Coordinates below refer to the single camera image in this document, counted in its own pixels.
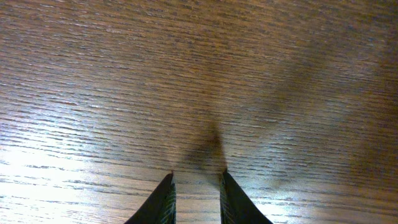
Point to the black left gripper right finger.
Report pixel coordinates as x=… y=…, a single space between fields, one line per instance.
x=235 y=206

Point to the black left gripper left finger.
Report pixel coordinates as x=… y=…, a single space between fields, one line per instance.
x=160 y=206

